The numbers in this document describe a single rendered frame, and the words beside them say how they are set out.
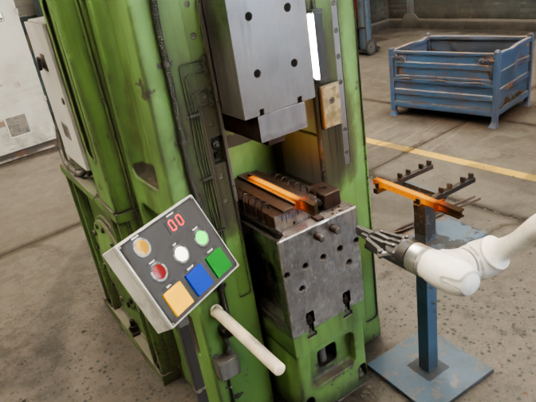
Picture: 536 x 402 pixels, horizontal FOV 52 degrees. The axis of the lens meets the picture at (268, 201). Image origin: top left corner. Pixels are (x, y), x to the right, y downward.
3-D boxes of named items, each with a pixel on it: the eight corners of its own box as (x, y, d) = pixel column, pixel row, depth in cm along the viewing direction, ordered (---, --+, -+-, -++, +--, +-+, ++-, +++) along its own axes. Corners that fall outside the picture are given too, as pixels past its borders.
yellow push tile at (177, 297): (194, 301, 159) (180, 280, 158) (178, 316, 153) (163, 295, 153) (191, 302, 160) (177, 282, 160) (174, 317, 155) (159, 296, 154)
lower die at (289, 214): (318, 214, 211) (316, 194, 207) (276, 233, 202) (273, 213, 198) (259, 185, 244) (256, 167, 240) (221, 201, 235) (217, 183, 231)
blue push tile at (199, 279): (214, 282, 166) (200, 262, 165) (199, 296, 160) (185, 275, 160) (210, 284, 167) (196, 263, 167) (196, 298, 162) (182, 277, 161)
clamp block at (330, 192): (341, 202, 216) (340, 188, 213) (325, 210, 212) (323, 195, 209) (322, 195, 225) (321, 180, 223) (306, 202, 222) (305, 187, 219)
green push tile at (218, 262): (233, 265, 174) (220, 246, 173) (219, 277, 168) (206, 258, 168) (229, 267, 175) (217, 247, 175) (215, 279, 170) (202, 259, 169)
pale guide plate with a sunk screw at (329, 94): (342, 123, 220) (339, 81, 213) (325, 129, 216) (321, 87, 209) (339, 122, 222) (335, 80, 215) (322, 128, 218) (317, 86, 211)
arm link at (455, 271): (412, 284, 155) (443, 273, 162) (458, 308, 143) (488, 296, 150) (417, 249, 151) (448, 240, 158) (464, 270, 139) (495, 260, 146)
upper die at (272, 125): (308, 127, 195) (305, 100, 191) (262, 143, 186) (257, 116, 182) (246, 108, 228) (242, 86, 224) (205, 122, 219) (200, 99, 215)
